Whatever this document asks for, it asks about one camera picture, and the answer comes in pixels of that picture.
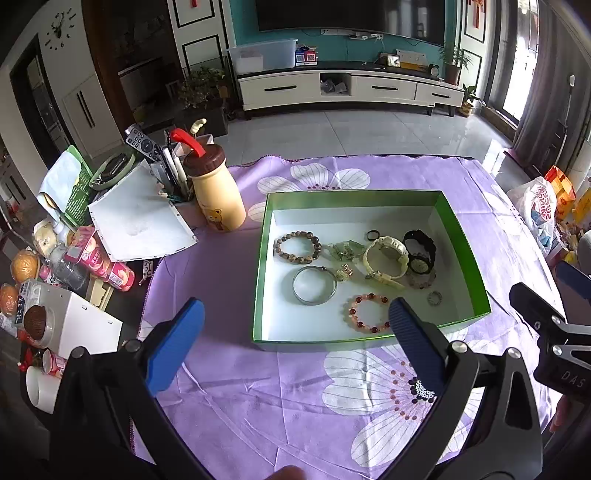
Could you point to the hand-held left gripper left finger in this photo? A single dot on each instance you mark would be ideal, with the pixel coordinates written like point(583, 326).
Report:
point(178, 346)

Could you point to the small round alarm clock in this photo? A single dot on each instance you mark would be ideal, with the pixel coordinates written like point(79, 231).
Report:
point(433, 70)

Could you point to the clear plastic storage bin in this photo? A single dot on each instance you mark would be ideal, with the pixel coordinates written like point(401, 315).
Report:
point(261, 55)

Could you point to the yellow bear bottle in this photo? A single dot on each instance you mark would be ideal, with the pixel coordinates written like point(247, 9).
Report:
point(219, 198)

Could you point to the white rectangular box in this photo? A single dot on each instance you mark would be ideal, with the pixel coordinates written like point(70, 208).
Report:
point(78, 318)

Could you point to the grey curtain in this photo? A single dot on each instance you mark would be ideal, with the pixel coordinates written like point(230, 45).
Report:
point(540, 69)

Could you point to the cream white wristwatch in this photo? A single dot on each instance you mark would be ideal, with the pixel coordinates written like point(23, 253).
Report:
point(385, 251)

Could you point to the white plastic bag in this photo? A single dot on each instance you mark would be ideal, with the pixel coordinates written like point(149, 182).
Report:
point(535, 207)

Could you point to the grey remote control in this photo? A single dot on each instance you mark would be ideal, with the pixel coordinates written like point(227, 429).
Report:
point(141, 141)

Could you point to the pale green jade pendant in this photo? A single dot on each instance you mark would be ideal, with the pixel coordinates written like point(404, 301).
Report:
point(344, 251)

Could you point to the black deer wall clock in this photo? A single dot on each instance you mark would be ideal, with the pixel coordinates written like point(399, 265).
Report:
point(60, 30)

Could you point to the white cup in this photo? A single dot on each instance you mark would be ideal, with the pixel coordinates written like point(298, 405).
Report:
point(44, 392)

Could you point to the black wristwatch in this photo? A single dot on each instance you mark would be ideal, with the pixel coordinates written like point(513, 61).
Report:
point(427, 242)

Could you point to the yellow flat box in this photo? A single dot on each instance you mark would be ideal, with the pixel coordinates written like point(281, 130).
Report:
point(413, 61)

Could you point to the silver bangle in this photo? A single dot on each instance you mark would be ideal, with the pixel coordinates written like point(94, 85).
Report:
point(314, 302)

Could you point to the blue code stand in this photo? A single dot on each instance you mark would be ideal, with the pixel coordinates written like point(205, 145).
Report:
point(301, 56)

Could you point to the tall potted plant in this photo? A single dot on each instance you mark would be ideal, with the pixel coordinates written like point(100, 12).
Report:
point(452, 74)

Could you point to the white television cabinet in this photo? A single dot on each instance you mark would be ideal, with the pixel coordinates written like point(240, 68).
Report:
point(286, 90)

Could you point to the clear water bottle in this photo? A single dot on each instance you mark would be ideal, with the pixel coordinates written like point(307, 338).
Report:
point(67, 272)

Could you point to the dark planter with green plants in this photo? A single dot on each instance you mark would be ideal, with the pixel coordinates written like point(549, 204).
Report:
point(203, 106)

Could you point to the white box lid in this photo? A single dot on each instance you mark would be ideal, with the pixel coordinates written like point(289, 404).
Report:
point(138, 217)

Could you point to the red code stand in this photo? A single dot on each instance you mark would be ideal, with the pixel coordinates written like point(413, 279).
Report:
point(312, 56)

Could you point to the person's right hand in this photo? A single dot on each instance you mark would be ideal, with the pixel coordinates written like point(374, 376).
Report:
point(562, 415)

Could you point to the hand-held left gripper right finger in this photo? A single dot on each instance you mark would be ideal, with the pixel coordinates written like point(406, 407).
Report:
point(415, 350)

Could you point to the black television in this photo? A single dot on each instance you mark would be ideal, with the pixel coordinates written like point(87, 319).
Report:
point(351, 16)

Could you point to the pen holder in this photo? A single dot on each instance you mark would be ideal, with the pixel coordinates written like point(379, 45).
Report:
point(178, 182)

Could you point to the white power strip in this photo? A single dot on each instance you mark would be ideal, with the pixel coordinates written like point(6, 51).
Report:
point(369, 36)

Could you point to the person's left hand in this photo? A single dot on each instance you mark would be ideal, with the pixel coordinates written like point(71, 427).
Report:
point(286, 474)

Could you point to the small potted plant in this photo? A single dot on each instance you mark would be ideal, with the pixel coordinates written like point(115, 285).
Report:
point(467, 108)

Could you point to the orange cardboard box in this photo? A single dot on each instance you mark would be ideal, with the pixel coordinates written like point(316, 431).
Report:
point(561, 189)

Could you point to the small wooden frame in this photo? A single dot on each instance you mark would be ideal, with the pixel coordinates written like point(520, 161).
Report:
point(390, 61)

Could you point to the orange bread bun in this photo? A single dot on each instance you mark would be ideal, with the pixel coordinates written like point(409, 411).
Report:
point(9, 300)
point(25, 266)

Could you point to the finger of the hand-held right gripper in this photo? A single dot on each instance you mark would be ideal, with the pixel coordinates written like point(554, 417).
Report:
point(533, 307)
point(577, 281)

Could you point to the purple floral tablecloth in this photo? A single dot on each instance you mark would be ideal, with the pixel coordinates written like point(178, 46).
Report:
point(277, 406)

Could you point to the green cardboard box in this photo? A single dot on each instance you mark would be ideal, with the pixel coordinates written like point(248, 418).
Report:
point(286, 323)

